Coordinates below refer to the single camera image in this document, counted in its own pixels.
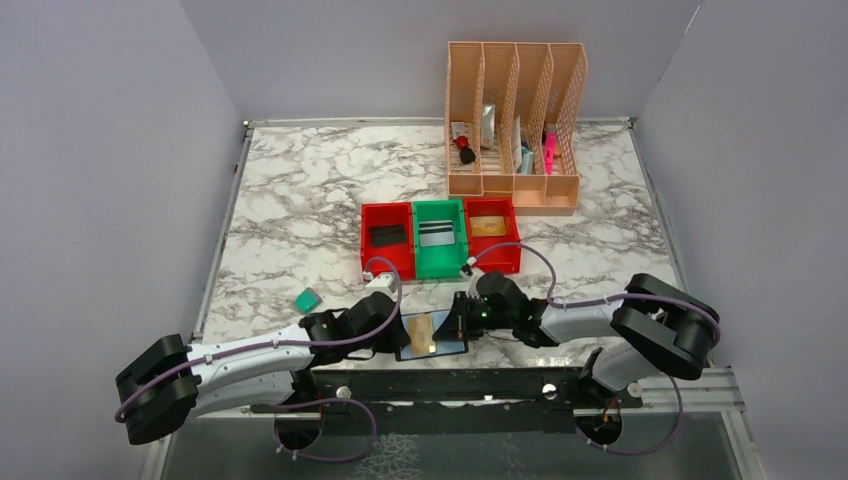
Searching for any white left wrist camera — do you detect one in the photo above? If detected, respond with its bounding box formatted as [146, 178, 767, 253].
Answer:
[365, 272, 398, 301]

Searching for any right red plastic bin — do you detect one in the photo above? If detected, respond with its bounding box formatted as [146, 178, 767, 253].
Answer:
[463, 197, 521, 275]

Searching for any silver striped card in bin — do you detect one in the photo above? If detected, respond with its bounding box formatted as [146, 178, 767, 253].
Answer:
[417, 220, 456, 248]

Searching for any light blue glue stick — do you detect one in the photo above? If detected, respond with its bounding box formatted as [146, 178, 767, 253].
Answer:
[519, 147, 534, 175]

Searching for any green plastic bin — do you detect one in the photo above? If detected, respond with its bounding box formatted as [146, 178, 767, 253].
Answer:
[412, 199, 469, 280]

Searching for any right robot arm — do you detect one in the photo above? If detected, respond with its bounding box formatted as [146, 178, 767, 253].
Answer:
[433, 272, 721, 397]

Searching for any black card in bin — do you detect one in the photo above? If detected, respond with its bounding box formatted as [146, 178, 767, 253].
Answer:
[368, 224, 408, 248]

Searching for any small green eraser block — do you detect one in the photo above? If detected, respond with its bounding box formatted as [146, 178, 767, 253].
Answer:
[294, 288, 322, 314]

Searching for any grey white tube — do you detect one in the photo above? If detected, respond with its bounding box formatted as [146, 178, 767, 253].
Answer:
[480, 103, 496, 149]

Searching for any black leather card holder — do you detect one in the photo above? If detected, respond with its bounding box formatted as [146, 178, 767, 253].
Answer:
[395, 310, 468, 362]

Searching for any gold card in bin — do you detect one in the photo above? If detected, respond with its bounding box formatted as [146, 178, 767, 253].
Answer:
[470, 216, 508, 238]

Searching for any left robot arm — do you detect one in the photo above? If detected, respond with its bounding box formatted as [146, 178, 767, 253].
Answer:
[114, 292, 401, 445]

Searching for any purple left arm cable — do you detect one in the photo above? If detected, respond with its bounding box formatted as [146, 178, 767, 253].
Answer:
[113, 256, 404, 424]

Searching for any left red plastic bin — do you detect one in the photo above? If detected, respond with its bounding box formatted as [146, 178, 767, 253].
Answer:
[360, 202, 416, 281]

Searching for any peach plastic file organizer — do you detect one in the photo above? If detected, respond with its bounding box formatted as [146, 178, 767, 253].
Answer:
[444, 41, 588, 216]

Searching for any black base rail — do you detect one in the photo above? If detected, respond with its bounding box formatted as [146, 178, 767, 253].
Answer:
[250, 367, 643, 442]

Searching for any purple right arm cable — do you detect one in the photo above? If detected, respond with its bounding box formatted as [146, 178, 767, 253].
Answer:
[460, 242, 722, 458]

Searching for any red plastic bin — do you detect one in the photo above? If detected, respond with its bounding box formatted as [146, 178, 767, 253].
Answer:
[360, 202, 416, 281]
[463, 197, 521, 275]

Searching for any black round cap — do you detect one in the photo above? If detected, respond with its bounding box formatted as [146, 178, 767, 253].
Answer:
[459, 147, 476, 165]

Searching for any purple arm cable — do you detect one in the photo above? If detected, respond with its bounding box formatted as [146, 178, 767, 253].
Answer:
[113, 256, 404, 424]
[460, 242, 722, 458]

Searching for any pink highlighter pen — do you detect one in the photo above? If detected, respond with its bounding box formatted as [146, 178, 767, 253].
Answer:
[543, 131, 558, 175]

